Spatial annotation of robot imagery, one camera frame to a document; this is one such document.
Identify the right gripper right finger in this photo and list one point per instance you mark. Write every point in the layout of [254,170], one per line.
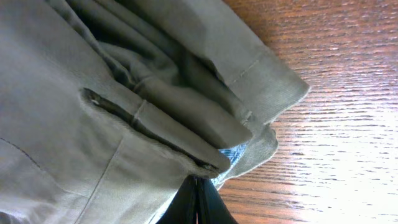
[210,206]

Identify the khaki green shorts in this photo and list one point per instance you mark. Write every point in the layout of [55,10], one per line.
[108,106]

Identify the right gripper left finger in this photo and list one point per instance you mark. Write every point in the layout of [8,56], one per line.
[182,209]

